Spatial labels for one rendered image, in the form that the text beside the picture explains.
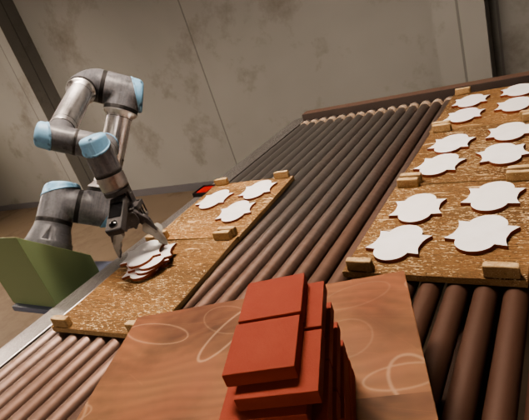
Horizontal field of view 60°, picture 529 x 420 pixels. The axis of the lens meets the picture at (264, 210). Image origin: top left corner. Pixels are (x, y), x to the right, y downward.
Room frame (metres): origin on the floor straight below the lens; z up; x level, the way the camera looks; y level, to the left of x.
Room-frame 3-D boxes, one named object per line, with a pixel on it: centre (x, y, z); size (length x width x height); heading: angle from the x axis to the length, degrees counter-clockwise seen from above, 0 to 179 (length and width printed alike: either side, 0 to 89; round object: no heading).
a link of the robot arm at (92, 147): (1.24, 0.37, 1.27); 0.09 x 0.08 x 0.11; 5
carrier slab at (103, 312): (1.12, 0.36, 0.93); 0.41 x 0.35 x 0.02; 147
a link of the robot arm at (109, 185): (1.23, 0.37, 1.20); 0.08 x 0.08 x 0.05
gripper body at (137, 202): (1.24, 0.36, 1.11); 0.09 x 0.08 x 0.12; 171
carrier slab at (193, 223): (1.46, 0.12, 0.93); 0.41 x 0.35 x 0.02; 145
